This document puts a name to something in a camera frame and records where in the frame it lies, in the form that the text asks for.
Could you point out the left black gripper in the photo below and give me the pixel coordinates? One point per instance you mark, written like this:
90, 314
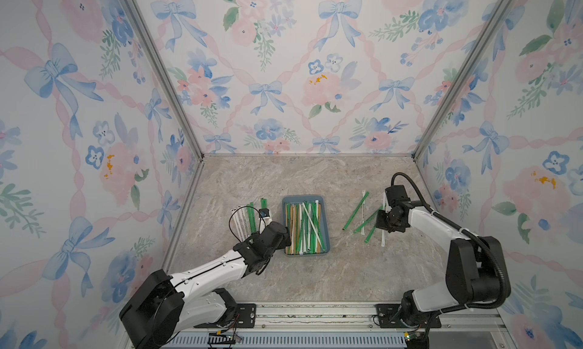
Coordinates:
286, 240

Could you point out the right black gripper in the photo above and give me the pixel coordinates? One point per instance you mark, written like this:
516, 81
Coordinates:
380, 224

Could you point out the blue plastic storage tray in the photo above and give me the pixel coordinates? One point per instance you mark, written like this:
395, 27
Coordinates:
291, 200

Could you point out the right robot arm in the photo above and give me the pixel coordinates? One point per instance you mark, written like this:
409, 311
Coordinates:
476, 274

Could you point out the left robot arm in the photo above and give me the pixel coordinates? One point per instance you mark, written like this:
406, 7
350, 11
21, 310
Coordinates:
166, 304

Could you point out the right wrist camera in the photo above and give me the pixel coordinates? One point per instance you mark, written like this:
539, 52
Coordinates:
396, 195

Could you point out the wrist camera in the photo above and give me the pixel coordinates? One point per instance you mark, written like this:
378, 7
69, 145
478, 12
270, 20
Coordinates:
264, 213
396, 195

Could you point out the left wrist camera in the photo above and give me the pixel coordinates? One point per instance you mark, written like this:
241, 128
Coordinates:
264, 213

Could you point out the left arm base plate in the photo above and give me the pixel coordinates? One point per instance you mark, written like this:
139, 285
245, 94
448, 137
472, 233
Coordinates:
242, 315

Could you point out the aluminium mounting rail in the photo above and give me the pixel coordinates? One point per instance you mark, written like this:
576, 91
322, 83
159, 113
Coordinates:
347, 325

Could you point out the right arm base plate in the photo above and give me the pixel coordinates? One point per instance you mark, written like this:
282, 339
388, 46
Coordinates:
393, 316

